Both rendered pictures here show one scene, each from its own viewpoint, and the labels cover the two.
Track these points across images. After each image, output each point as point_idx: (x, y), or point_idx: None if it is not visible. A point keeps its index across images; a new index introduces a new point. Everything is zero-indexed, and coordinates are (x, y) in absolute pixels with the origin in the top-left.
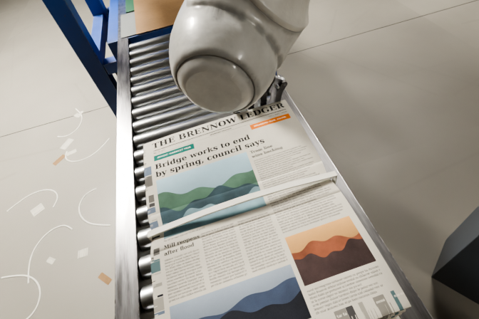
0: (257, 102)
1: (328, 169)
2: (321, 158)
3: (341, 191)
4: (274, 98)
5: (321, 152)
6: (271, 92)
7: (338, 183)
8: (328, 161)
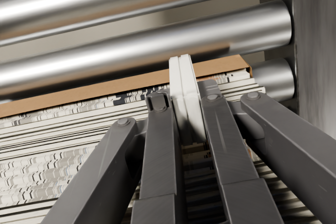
0: (214, 158)
1: (325, 70)
2: (323, 35)
3: (323, 121)
4: (320, 214)
5: (334, 14)
6: (325, 177)
7: (327, 105)
8: (335, 46)
